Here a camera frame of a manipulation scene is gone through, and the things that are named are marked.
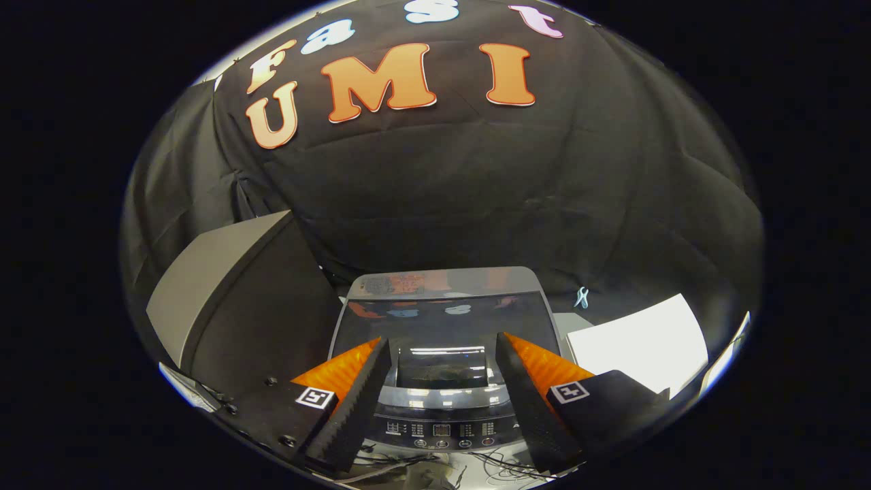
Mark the grey cabinet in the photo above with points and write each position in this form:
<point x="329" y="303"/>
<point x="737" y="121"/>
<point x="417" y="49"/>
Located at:
<point x="224" y="272"/>

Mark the black backdrop cloth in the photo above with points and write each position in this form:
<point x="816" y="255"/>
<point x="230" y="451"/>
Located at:
<point x="476" y="190"/>

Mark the light blue clip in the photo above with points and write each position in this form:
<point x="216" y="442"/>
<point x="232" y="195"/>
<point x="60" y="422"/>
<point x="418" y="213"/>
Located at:
<point x="582" y="299"/>

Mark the grey washing machine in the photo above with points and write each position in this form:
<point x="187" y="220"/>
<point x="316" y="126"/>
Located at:
<point x="442" y="430"/>

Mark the white board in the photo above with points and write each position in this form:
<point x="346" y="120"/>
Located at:
<point x="646" y="340"/>

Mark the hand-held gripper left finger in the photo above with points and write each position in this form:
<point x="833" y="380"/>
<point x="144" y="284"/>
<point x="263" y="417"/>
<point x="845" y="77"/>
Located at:
<point x="357" y="408"/>

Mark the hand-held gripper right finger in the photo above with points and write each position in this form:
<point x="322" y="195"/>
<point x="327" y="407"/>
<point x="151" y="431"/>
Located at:
<point x="534" y="408"/>

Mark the dark glass washing machine lid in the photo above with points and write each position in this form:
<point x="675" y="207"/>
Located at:
<point x="442" y="327"/>

